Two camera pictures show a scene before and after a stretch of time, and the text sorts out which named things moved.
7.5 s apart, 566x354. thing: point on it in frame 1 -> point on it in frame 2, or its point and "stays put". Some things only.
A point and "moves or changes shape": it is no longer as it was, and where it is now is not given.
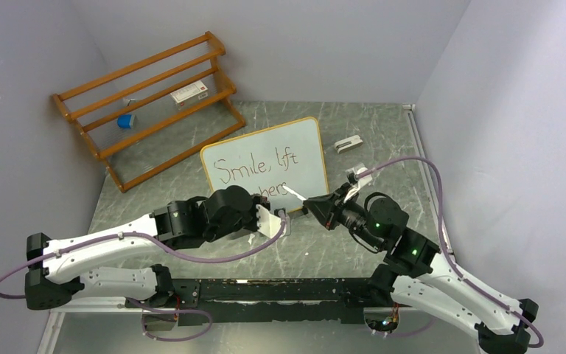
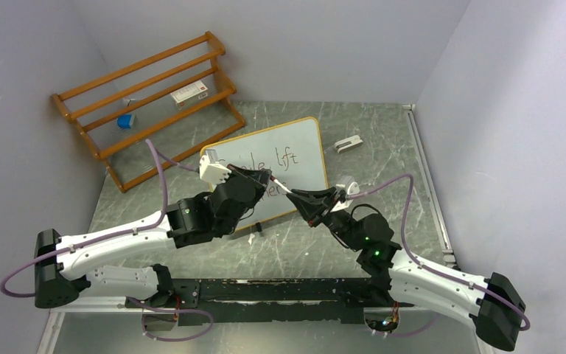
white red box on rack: x=190 y=94 stays put
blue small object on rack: x=125 y=121 stays put
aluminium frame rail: x=83 y=305 stays put
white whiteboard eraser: x=348 y=144 stays put
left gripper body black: x=248 y=220 -> x=232 y=175
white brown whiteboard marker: x=299 y=197 moves or changes shape
